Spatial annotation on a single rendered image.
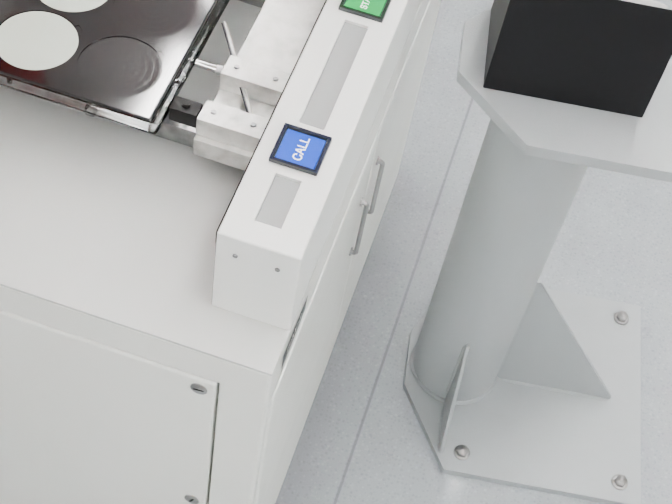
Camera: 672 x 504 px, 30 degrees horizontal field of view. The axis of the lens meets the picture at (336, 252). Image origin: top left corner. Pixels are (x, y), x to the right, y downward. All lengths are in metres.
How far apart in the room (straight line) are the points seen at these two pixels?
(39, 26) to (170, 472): 0.60
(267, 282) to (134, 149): 0.30
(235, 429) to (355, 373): 0.86
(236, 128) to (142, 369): 0.30
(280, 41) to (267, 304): 0.39
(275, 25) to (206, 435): 0.53
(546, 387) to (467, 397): 0.16
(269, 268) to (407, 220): 1.27
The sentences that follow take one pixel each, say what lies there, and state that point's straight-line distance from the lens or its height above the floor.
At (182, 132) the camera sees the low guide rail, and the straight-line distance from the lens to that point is 1.56.
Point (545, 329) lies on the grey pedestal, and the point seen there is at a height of 0.20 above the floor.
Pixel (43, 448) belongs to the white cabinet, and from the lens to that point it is 1.78.
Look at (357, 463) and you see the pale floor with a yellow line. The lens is 2.27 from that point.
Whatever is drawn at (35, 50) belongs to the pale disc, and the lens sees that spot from 1.57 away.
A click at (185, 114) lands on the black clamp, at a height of 0.90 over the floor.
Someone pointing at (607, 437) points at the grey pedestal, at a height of 0.01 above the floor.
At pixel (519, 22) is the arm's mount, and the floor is 0.94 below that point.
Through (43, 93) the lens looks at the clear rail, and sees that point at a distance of 1.52.
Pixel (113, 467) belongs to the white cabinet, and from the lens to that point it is 1.74.
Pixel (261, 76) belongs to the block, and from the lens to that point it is 1.54.
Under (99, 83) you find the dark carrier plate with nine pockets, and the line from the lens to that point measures 1.53.
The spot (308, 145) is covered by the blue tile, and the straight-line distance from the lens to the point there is 1.39.
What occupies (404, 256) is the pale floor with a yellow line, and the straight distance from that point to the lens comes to 2.53.
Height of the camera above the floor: 2.02
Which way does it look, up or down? 53 degrees down
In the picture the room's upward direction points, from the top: 12 degrees clockwise
